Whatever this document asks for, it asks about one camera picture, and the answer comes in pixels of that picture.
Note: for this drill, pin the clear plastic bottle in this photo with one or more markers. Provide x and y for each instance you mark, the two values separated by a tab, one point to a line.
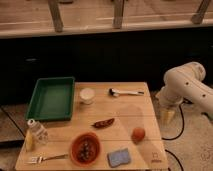
38	131

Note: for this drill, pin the green plastic tray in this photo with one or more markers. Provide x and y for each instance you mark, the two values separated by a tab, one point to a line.
52	99

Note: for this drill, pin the red orange apple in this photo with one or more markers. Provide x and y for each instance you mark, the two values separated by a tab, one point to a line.
138	134

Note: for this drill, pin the blue sponge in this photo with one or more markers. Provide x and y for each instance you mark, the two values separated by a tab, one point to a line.
118	158

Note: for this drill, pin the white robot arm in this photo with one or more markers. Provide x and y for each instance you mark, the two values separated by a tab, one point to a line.
184	82

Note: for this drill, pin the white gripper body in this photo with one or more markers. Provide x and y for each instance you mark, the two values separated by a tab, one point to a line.
168	98

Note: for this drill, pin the black and white brush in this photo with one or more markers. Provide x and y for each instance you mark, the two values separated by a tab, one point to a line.
116	92

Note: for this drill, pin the dried red chili pepper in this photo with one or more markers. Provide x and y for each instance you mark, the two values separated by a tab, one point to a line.
103	123

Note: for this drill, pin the orange bowl with contents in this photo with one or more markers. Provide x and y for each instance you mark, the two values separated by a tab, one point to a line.
85	149

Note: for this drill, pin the yellow small object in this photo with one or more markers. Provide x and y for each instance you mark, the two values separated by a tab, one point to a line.
29	141

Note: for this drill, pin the silver fork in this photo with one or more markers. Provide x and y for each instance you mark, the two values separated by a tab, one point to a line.
40	159

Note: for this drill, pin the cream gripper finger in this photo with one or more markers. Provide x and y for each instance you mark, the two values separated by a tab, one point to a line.
167	115

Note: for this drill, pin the white paper cup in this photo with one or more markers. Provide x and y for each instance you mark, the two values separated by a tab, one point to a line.
87	95

